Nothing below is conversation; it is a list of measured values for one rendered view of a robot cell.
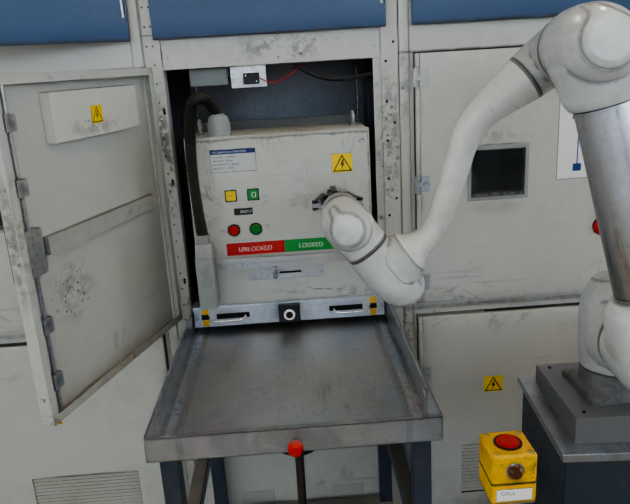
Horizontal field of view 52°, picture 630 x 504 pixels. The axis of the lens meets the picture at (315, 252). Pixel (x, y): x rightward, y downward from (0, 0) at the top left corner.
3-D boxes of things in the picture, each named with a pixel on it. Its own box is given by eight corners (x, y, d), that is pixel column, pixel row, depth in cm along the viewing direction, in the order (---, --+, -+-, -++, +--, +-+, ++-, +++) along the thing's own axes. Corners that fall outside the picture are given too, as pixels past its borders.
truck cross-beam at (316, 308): (384, 314, 185) (383, 294, 183) (195, 328, 183) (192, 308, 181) (381, 308, 189) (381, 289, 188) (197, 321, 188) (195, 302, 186)
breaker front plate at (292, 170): (374, 300, 183) (368, 130, 170) (203, 312, 182) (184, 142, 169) (373, 298, 185) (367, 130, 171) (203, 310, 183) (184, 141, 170)
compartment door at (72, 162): (29, 424, 142) (-43, 76, 121) (165, 316, 200) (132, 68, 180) (55, 426, 140) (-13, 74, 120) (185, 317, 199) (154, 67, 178)
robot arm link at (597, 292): (636, 348, 155) (640, 259, 150) (672, 380, 138) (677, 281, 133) (567, 351, 157) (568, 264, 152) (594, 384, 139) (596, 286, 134)
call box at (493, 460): (536, 503, 114) (538, 453, 111) (491, 507, 113) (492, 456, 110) (520, 475, 121) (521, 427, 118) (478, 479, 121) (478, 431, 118)
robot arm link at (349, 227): (309, 213, 146) (346, 255, 149) (312, 230, 131) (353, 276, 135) (346, 183, 145) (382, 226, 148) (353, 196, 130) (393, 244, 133)
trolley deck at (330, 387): (443, 440, 136) (443, 415, 134) (146, 463, 134) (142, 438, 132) (391, 318, 201) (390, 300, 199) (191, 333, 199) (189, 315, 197)
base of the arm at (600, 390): (625, 360, 162) (626, 339, 161) (676, 400, 141) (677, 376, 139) (553, 366, 162) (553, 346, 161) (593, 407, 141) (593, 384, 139)
